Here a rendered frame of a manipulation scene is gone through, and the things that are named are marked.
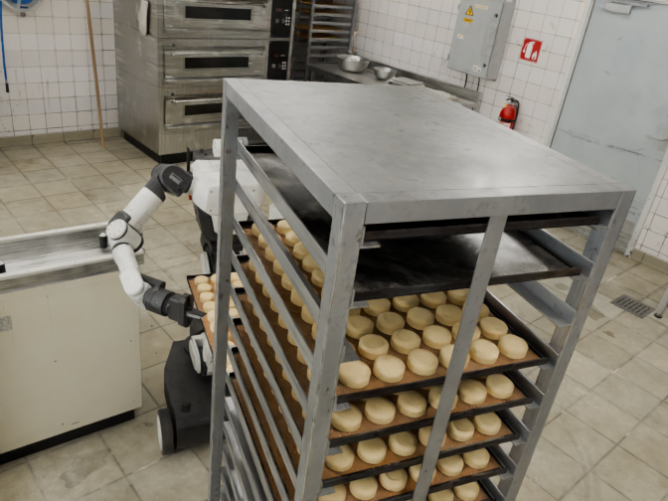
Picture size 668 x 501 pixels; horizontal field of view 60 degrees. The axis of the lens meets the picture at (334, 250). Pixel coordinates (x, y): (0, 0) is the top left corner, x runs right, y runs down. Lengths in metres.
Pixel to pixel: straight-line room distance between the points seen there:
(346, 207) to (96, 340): 2.03
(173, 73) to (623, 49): 3.91
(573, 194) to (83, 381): 2.24
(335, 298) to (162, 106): 5.11
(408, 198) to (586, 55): 5.11
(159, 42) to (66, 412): 3.68
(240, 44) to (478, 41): 2.31
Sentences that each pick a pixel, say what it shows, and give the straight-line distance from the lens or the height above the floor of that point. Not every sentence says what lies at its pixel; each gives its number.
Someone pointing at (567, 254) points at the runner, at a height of 1.68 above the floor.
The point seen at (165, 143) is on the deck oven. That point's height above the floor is 0.23.
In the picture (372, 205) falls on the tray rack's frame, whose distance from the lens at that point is 0.70.
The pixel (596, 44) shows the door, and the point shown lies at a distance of 5.75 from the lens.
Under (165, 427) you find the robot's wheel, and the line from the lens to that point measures 2.70.
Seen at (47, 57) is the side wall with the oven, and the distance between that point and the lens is 6.41.
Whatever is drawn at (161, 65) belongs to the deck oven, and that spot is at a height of 0.97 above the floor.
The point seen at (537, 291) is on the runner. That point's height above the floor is 1.59.
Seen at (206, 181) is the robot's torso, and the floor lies 1.26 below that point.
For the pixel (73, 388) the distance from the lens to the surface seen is 2.74.
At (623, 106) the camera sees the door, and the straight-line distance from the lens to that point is 5.64.
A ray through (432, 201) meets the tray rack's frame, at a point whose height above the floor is 1.82.
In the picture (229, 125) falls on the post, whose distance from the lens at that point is 1.26.
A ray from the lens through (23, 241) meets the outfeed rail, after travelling 2.66.
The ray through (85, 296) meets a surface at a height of 0.75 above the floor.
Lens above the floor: 2.08
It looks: 27 degrees down
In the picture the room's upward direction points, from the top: 8 degrees clockwise
